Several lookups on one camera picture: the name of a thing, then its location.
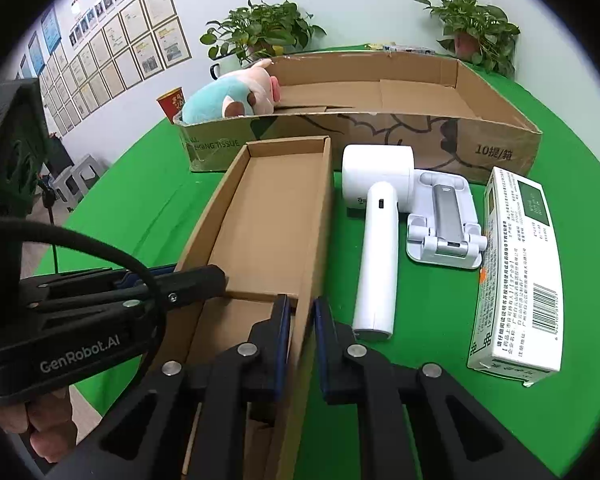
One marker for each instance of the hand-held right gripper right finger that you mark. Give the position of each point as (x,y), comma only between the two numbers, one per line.
(322,342)

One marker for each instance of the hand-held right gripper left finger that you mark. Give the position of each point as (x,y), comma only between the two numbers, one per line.
(282,332)

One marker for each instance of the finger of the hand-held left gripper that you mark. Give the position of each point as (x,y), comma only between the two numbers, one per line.
(145,275)
(195,285)

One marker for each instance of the white hair dryer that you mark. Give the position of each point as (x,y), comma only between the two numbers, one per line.
(375,260)

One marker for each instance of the narrow cardboard tray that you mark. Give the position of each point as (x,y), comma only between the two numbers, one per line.
(275,220)

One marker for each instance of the white folding phone stand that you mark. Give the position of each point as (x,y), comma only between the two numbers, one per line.
(430,251)

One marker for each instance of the white and green medicine box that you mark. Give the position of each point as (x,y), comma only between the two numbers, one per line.
(520,285)

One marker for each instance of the large printed cardboard box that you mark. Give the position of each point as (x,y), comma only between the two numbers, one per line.
(430,135)

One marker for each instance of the person's left hand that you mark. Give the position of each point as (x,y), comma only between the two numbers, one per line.
(45,420)

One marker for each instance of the black tripod stand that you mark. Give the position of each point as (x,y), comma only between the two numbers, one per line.
(50,210)

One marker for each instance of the grey plastic stool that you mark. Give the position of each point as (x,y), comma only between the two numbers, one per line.
(89,170)
(66,190)

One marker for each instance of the green tablecloth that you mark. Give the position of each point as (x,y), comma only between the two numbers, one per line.
(430,410)

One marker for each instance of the red paper cup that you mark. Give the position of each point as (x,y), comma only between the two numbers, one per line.
(171,105)

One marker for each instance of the pink and teal plush pig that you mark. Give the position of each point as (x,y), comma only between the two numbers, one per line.
(220,97)

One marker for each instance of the white enamel mug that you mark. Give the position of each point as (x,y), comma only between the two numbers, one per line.
(212,71)

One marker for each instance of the bushy potted green plant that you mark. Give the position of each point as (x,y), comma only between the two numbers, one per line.
(260,25)

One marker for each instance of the yellow paper item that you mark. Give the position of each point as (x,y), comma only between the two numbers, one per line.
(380,46)

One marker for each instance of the patterned plastic packet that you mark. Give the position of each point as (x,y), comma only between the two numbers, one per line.
(415,50)

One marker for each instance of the potted plant in terracotta pot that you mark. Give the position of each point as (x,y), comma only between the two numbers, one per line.
(472,15)

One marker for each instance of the blue wall poster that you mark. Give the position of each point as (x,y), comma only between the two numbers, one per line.
(36,52)
(51,25)

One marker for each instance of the wall of framed certificates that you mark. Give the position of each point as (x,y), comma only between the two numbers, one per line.
(155,5)

